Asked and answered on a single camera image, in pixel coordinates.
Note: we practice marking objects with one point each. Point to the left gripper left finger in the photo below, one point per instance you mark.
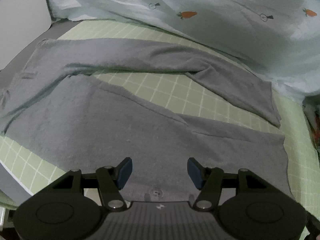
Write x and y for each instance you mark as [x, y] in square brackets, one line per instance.
[111, 180]

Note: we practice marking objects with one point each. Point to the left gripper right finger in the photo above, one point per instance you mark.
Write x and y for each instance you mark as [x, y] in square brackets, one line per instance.
[208, 181]

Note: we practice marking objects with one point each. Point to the grey fleece pants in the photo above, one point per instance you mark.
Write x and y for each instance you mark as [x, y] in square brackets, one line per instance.
[57, 109]

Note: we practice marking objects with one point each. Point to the green grid cutting mat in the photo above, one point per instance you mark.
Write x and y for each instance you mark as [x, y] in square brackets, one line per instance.
[24, 171]

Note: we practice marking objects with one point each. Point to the red patterned folded garment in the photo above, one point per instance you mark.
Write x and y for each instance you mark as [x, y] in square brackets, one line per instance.
[311, 111]

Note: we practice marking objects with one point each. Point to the light blue printed bedsheet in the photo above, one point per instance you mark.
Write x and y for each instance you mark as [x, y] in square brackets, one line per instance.
[276, 39]

